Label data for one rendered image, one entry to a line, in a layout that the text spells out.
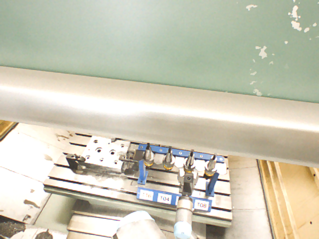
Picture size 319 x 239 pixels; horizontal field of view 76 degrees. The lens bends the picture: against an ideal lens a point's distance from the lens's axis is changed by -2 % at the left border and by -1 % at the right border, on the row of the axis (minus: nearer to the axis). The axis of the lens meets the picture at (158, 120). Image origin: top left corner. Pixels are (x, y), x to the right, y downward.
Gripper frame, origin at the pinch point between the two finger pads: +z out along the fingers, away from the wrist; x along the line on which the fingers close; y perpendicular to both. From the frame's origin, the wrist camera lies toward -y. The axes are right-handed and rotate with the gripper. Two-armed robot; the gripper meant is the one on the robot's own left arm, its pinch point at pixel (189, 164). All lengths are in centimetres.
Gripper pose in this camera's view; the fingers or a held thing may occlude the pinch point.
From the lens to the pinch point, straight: 114.2
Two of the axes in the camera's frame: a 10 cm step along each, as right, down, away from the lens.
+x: 9.8, 1.4, -1.1
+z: 1.8, -7.0, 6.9
